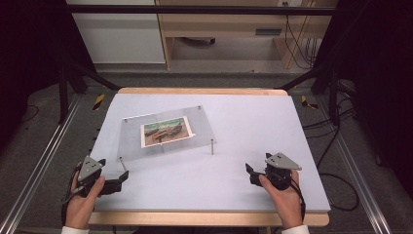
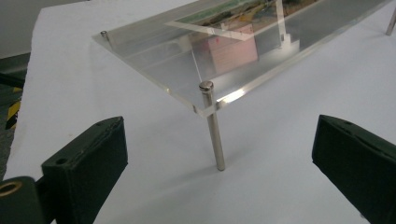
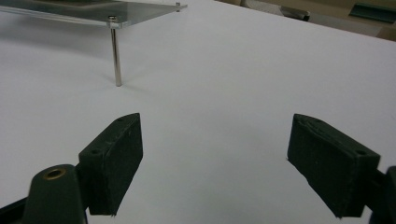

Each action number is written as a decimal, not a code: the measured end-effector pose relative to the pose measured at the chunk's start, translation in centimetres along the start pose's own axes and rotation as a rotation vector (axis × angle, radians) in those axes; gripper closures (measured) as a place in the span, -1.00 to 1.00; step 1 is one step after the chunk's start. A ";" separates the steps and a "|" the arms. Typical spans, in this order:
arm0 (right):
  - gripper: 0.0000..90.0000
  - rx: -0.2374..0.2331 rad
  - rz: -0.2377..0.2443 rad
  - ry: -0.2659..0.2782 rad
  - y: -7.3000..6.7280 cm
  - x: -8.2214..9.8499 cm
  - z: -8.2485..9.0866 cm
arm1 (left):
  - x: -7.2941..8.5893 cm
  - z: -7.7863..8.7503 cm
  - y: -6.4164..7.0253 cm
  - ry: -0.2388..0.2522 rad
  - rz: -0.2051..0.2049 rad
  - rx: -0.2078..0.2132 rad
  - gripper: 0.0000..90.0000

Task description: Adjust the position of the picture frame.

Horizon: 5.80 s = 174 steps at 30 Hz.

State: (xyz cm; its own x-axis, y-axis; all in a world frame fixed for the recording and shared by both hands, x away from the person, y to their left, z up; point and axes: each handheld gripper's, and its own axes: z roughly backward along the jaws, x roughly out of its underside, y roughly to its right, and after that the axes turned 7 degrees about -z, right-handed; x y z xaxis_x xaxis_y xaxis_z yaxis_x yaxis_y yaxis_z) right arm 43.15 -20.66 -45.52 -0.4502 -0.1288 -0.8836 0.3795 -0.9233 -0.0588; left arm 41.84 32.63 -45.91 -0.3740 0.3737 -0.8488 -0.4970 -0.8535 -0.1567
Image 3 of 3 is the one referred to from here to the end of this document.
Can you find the dark green flat object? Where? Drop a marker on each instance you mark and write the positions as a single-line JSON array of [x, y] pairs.
[[373, 12]]

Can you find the grey and black object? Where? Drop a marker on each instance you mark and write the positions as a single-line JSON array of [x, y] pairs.
[[294, 13]]

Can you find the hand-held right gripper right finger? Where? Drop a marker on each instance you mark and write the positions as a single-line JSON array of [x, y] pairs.
[[330, 165]]

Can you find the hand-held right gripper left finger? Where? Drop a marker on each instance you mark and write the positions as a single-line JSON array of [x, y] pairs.
[[112, 165]]

